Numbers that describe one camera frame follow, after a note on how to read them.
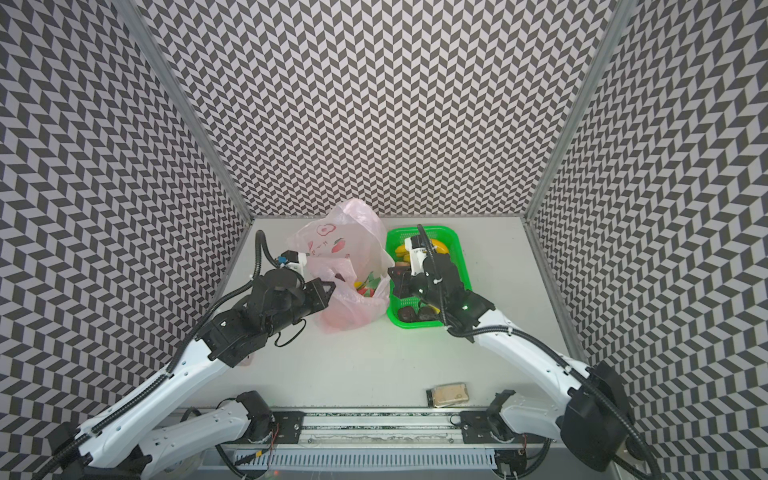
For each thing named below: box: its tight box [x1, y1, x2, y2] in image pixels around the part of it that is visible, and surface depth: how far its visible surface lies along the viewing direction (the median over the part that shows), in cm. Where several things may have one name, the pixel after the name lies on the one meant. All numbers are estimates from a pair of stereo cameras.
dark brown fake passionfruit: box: [398, 306, 417, 323], surface depth 90 cm
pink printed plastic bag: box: [285, 199, 395, 334], surface depth 77 cm
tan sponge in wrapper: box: [426, 383, 470, 408], surface depth 77 cm
